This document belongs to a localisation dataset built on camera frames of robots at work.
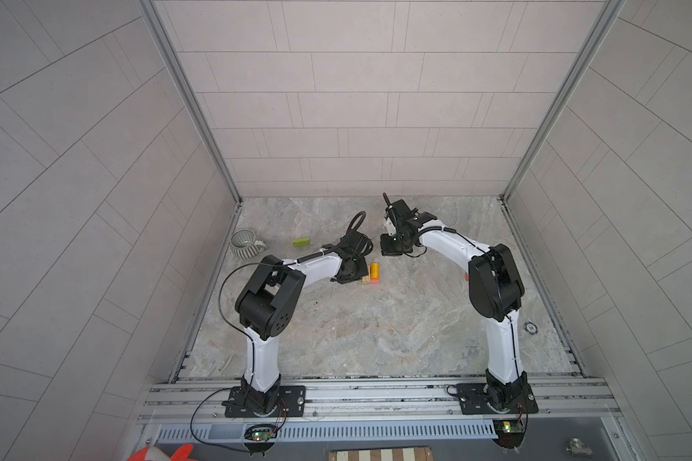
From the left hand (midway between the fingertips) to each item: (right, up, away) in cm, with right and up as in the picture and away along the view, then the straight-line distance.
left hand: (369, 269), depth 96 cm
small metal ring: (+47, -15, -13) cm, 51 cm away
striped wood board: (+4, -35, -33) cm, 48 cm away
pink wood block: (+2, -3, -4) cm, 6 cm away
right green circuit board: (+33, -34, -27) cm, 54 cm away
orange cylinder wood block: (+2, -1, -3) cm, 4 cm away
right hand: (+4, +6, 0) cm, 7 cm away
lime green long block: (-24, +9, +6) cm, 26 cm away
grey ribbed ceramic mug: (-44, +8, +4) cm, 44 cm away
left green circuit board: (-26, -33, -31) cm, 52 cm away
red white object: (-47, -32, -36) cm, 67 cm away
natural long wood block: (-1, -3, -5) cm, 6 cm away
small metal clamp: (+46, -35, -32) cm, 66 cm away
